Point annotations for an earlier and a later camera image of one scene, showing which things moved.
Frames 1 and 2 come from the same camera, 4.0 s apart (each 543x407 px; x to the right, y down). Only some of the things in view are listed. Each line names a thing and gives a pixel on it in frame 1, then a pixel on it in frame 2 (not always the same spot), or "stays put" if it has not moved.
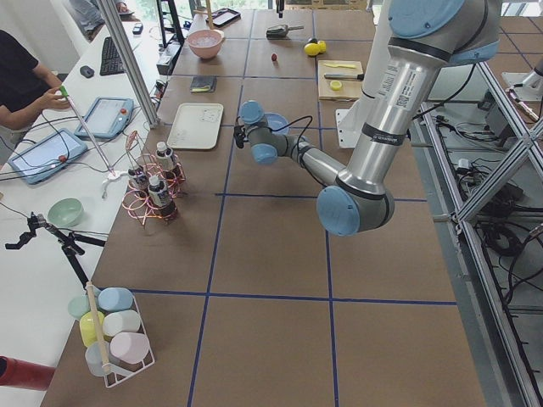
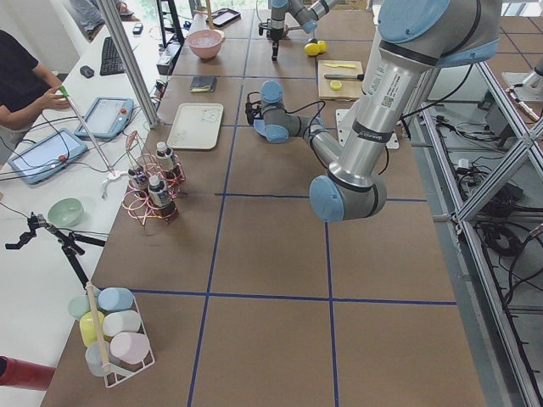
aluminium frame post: x=112 y=13 stays put
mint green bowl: x=64 y=212 stays put
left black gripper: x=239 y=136 → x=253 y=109
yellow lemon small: x=321 y=46 stays put
